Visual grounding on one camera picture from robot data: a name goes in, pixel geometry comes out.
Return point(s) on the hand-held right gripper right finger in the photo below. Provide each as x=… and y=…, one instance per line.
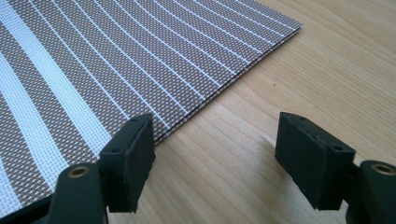
x=311, y=161

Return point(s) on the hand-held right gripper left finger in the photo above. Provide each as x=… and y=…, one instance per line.
x=127, y=168

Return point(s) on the brown white striped woven placemat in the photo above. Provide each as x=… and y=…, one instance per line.
x=93, y=68

